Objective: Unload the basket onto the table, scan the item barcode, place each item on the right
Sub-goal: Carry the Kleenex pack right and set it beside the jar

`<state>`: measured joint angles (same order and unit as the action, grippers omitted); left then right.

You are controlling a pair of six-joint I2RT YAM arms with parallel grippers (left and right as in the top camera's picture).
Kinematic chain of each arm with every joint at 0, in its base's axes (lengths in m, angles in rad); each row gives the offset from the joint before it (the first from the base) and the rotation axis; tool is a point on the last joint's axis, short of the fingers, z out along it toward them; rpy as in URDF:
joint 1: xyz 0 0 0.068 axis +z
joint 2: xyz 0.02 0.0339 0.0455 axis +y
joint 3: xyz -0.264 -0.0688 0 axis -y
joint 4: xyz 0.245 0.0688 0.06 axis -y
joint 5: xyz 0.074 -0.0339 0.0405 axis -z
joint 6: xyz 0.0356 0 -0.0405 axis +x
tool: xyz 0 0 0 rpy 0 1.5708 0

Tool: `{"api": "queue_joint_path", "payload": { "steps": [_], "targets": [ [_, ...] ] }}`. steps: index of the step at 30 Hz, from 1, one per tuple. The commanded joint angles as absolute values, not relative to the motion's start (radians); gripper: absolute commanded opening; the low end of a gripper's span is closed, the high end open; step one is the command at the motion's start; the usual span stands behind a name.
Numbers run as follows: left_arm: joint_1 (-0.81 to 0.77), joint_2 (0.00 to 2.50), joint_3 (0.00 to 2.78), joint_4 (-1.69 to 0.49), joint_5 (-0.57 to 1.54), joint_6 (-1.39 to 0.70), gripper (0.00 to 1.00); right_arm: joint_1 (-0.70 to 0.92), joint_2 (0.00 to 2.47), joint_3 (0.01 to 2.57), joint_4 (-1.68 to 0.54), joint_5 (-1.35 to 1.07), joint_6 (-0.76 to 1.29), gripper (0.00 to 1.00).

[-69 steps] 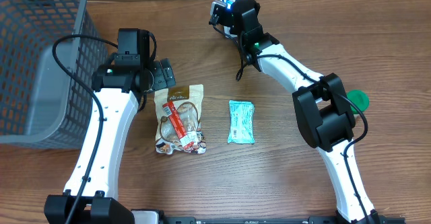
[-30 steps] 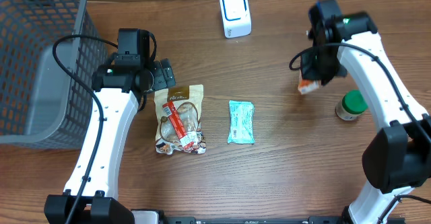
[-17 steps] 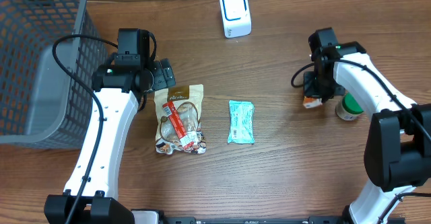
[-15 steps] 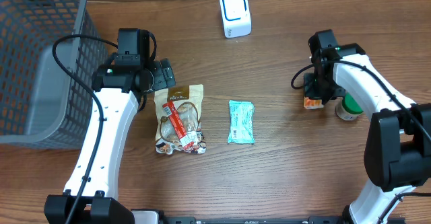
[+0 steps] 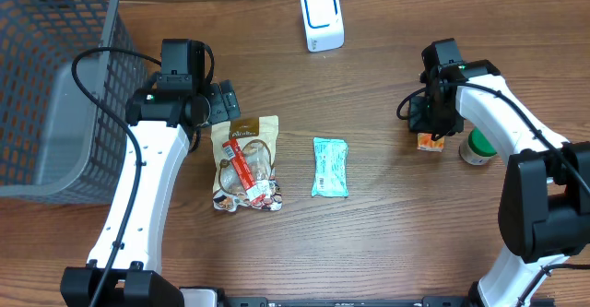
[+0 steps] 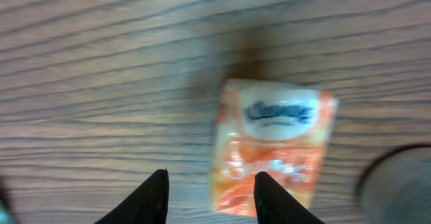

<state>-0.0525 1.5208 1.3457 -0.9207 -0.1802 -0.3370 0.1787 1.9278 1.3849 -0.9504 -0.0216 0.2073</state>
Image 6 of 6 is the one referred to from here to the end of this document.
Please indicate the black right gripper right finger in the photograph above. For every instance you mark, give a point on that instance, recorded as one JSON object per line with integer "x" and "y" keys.
{"x": 274, "y": 205}

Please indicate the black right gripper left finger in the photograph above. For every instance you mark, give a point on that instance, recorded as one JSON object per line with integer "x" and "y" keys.
{"x": 147, "y": 204}

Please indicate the green lid jar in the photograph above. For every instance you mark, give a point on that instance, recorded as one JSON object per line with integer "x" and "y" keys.
{"x": 395, "y": 189}

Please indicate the teal snack packet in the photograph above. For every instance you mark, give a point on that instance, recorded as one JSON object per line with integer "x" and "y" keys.
{"x": 6, "y": 216}

